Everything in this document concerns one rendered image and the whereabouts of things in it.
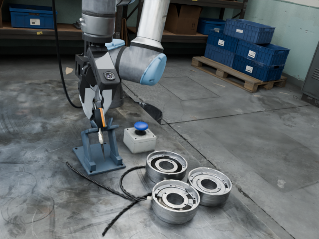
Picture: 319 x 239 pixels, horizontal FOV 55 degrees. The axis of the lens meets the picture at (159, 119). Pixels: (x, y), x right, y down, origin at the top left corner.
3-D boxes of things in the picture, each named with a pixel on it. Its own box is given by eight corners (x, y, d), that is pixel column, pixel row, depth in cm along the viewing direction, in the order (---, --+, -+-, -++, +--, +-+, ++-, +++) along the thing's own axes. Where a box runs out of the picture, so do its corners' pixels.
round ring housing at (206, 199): (223, 182, 79) (227, 170, 78) (231, 211, 70) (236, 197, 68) (183, 178, 79) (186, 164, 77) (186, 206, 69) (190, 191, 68)
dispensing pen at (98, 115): (102, 161, 75) (90, 95, 76) (96, 162, 78) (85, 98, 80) (110, 160, 76) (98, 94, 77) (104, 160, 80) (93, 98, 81)
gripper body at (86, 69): (101, 75, 82) (104, 30, 77) (115, 87, 76) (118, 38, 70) (73, 77, 78) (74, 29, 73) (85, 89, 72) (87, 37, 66)
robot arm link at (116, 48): (98, 68, 119) (100, 33, 113) (130, 76, 116) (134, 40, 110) (82, 76, 108) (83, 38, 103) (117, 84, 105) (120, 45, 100)
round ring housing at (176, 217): (195, 197, 73) (199, 183, 71) (197, 230, 63) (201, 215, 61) (152, 190, 73) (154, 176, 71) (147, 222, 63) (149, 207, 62)
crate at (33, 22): (52, 23, 405) (52, 6, 396) (57, 30, 376) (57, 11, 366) (9, 21, 382) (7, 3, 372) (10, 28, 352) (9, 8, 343)
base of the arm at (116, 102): (79, 94, 119) (79, 69, 114) (115, 91, 126) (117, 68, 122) (91, 110, 107) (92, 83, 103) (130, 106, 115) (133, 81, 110)
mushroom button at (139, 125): (148, 141, 88) (151, 125, 86) (136, 142, 86) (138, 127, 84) (142, 134, 91) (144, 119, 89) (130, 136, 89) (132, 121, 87)
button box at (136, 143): (154, 150, 89) (157, 135, 87) (132, 154, 86) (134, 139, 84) (142, 136, 95) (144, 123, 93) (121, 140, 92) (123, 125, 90)
